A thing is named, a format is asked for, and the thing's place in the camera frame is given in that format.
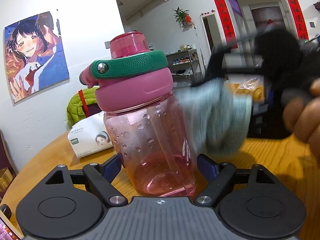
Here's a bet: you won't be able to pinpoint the pink plastic water bottle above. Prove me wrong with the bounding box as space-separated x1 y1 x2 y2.
79 31 197 197

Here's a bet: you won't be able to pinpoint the round gold tin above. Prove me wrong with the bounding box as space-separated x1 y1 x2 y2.
0 168 13 192

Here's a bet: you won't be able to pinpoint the person's right hand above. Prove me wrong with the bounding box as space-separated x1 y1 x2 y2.
284 79 320 160

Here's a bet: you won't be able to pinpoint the teal striped towel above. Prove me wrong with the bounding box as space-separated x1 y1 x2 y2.
175 77 253 160

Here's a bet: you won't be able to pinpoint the clear plastic bag of food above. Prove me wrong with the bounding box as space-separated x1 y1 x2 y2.
236 76 266 101

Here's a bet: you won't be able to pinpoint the potted green plant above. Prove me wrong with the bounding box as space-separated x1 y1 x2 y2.
172 6 194 27

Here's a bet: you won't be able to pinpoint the green puffer jacket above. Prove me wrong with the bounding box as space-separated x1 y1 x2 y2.
67 89 100 128

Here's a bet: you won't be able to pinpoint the white tissue pack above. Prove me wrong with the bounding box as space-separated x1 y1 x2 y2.
67 112 116 158

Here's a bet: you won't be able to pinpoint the maroon banquet chair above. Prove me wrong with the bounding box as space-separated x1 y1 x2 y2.
0 130 19 178

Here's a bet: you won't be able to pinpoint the rows of shoes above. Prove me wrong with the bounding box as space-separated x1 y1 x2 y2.
171 57 199 77

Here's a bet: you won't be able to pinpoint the metal shoe rack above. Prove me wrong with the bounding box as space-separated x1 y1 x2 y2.
166 50 201 86

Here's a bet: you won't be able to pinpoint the white door frame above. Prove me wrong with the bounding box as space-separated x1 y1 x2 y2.
199 12 221 64

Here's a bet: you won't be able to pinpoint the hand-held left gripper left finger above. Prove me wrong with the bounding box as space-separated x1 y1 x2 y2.
44 154 128 207

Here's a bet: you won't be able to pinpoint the maroon chair with jacket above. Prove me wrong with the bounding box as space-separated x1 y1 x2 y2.
86 103 100 117

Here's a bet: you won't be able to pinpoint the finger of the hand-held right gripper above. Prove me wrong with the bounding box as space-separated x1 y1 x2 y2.
191 44 263 88

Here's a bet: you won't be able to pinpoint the smartphone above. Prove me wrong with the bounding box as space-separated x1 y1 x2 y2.
0 204 24 240

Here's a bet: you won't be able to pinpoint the red couplet banner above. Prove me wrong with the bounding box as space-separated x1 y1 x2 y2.
278 0 307 40
212 0 238 50

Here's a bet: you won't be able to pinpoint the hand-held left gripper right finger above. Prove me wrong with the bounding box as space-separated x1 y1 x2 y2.
194 154 275 207

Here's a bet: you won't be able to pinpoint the purple curtain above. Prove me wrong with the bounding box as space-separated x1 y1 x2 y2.
222 0 243 18

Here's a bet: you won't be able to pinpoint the anime wall poster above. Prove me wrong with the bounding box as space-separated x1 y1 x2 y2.
4 11 70 103

